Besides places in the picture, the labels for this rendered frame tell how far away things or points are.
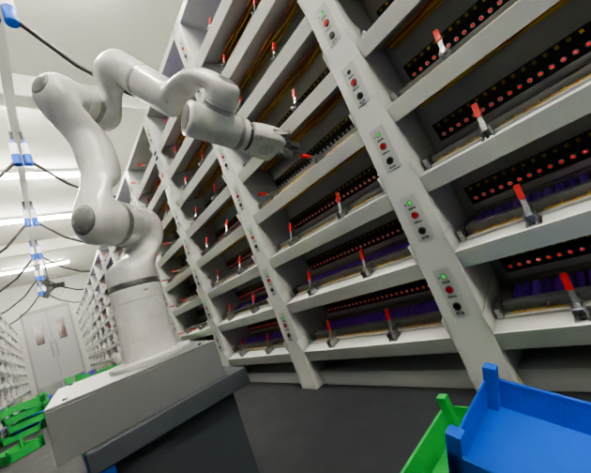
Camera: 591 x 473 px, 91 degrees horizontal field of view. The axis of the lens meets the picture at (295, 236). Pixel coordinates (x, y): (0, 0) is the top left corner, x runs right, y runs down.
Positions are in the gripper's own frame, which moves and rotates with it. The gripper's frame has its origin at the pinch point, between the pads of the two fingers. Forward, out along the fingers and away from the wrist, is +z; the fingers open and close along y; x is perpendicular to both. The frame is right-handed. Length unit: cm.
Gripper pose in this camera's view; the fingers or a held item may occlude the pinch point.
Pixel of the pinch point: (290, 149)
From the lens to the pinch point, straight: 92.0
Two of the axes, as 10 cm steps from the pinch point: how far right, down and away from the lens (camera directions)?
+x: -1.8, -9.4, 3.1
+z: 7.8, 0.6, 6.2
